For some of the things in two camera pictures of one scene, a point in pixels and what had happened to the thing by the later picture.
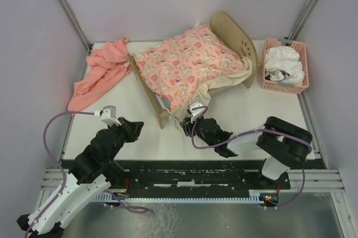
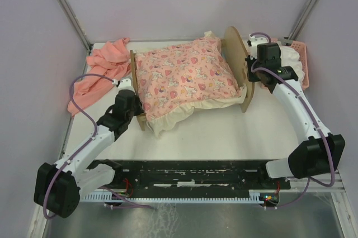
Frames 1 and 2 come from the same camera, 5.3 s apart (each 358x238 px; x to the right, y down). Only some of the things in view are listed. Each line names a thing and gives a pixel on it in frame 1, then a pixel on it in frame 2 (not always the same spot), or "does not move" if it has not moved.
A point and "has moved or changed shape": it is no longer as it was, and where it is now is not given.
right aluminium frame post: (310, 5) does not move
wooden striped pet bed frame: (231, 30) to (236, 51)
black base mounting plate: (189, 177) does not move
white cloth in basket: (283, 63) does not move
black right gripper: (187, 125) to (250, 76)
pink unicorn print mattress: (177, 67) has moved or changed shape
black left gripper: (133, 129) to (140, 109)
